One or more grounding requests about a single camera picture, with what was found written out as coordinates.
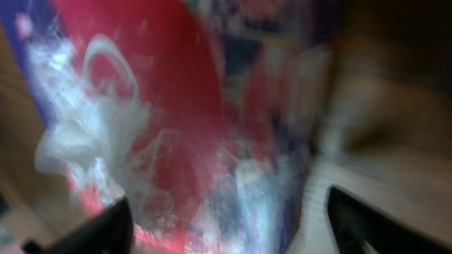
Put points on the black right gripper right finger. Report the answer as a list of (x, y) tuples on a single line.
[(359, 228)]

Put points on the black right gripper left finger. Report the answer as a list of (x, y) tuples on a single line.
[(110, 232)]

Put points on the purple red snack packet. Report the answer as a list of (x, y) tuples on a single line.
[(199, 113)]

